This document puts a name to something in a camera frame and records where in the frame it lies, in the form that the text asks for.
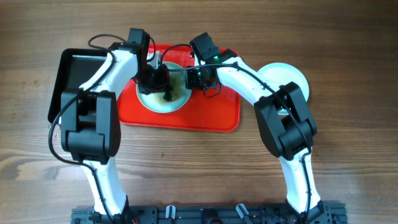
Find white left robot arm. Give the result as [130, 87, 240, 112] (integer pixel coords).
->
[54, 50, 160, 223]

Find black water tray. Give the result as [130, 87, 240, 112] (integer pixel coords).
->
[47, 48, 107, 123]

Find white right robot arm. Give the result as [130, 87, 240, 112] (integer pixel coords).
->
[185, 57, 323, 223]

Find pale blue plate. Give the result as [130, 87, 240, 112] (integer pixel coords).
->
[136, 71, 192, 113]
[257, 62, 310, 101]

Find pale blue plate front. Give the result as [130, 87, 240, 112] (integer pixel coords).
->
[257, 62, 310, 101]

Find green scrubbing sponge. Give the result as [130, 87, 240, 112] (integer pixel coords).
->
[163, 89, 173, 101]

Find red serving tray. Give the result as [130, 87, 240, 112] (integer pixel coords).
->
[116, 43, 242, 133]

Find pale blue plate back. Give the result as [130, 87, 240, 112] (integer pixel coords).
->
[136, 71, 192, 113]

